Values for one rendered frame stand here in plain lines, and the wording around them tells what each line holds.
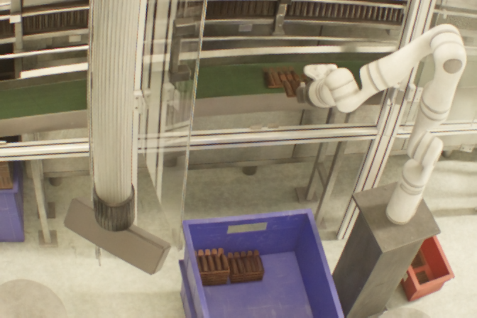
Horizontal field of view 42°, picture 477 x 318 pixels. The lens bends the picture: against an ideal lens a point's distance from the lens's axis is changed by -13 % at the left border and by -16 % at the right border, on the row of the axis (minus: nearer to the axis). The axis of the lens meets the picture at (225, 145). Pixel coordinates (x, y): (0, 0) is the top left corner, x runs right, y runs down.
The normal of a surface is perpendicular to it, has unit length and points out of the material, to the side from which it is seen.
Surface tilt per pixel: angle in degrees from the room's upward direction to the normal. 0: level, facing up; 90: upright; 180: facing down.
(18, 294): 0
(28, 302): 0
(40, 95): 2
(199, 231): 90
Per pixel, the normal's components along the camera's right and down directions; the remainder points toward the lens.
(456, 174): 0.11, -0.70
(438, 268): -0.95, 0.13
